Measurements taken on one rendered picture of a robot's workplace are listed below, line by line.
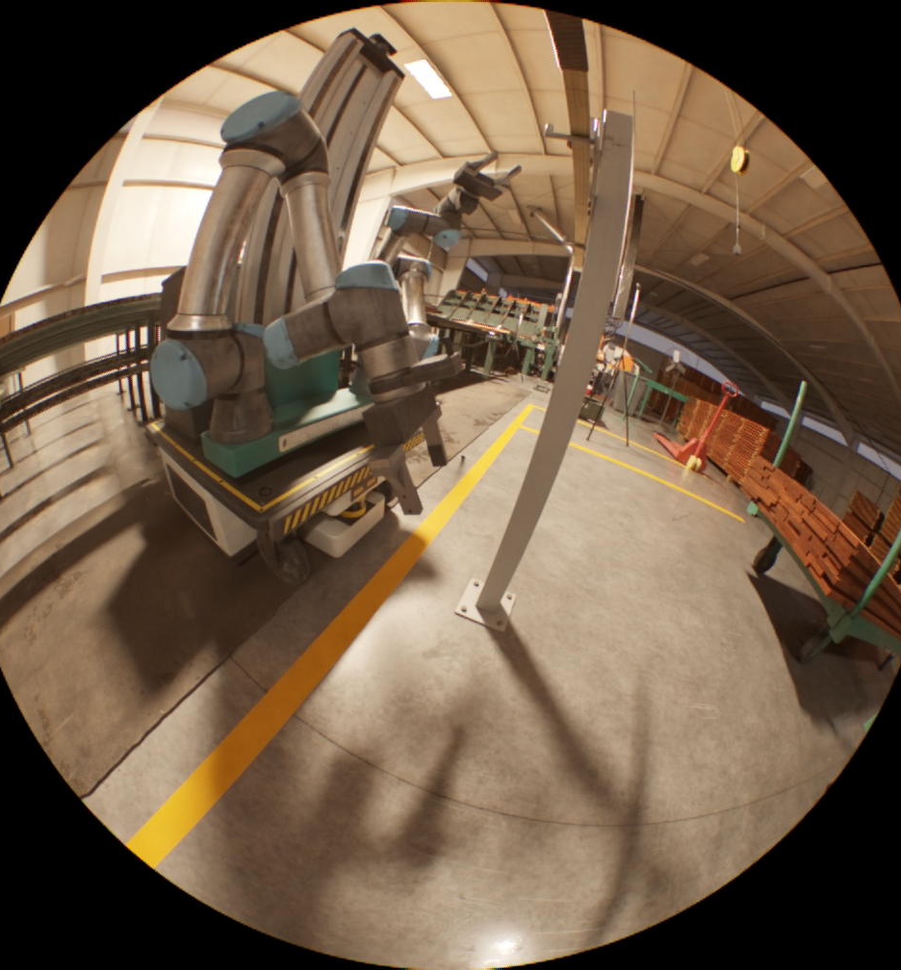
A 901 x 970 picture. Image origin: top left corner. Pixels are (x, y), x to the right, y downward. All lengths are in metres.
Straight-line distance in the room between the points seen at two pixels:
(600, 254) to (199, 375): 0.66
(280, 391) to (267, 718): 0.79
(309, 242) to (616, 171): 0.56
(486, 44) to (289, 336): 7.19
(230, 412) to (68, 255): 7.40
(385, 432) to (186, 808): 0.84
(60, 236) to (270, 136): 7.56
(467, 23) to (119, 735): 7.68
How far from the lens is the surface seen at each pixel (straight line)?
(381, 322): 0.36
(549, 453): 0.57
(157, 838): 0.87
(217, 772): 0.76
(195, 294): 0.50
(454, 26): 7.13
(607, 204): 0.63
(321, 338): 0.39
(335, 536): 0.80
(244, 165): 0.53
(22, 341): 1.48
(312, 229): 0.56
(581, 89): 0.41
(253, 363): 0.60
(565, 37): 0.37
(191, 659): 0.84
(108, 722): 0.94
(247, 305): 0.80
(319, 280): 0.53
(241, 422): 0.62
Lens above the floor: 0.67
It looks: 29 degrees down
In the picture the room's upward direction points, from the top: 12 degrees clockwise
